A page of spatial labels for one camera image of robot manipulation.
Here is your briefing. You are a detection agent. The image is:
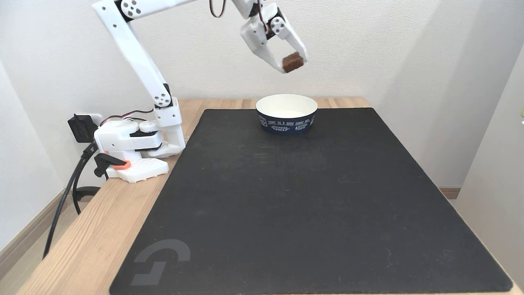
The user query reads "black and red servo wire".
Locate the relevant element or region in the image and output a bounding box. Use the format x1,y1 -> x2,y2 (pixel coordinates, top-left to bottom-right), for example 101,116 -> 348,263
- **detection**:
100,108 -> 154,126

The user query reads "navy printed paper bowl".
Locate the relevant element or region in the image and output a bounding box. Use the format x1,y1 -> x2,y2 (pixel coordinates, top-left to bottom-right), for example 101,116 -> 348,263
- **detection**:
255,94 -> 318,136

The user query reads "black power adapter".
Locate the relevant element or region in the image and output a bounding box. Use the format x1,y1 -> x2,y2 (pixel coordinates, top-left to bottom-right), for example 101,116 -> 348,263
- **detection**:
68,114 -> 98,143

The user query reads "black USB cable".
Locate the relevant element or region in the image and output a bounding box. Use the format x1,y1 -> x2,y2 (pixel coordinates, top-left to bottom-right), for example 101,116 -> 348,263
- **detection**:
43,141 -> 99,260

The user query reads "white wall outlet plate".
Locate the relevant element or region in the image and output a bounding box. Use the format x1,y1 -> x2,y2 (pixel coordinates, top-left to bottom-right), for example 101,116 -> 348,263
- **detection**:
76,113 -> 104,128

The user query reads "black and orange table clamp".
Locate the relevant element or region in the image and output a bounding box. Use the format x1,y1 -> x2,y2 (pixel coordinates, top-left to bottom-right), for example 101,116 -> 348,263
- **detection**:
94,152 -> 131,178

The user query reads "black desk mat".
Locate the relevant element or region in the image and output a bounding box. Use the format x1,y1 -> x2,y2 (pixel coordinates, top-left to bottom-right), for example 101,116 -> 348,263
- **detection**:
109,107 -> 514,295

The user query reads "red-brown toy cube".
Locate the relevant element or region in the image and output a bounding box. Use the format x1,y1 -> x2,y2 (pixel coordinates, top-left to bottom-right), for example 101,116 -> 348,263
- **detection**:
282,52 -> 304,73

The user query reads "black power cable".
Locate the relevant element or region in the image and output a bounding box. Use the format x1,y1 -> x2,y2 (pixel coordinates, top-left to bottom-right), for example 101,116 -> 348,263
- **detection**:
72,154 -> 102,215

